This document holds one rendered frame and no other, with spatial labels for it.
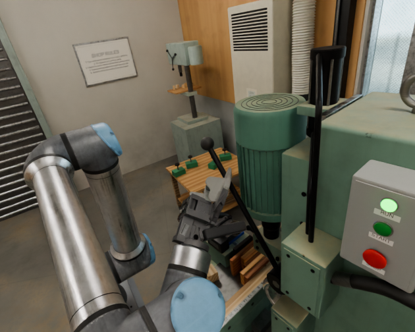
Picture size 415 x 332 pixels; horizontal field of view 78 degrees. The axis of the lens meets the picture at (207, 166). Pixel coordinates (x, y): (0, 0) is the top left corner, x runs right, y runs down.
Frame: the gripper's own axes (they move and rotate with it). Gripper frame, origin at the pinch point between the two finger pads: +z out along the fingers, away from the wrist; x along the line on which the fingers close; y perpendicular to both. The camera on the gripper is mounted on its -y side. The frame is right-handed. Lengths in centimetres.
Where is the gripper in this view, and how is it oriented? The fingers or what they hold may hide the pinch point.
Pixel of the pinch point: (219, 177)
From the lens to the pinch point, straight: 69.6
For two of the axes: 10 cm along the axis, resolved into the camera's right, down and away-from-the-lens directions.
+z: 2.4, -8.5, 4.8
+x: -3.9, 3.7, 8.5
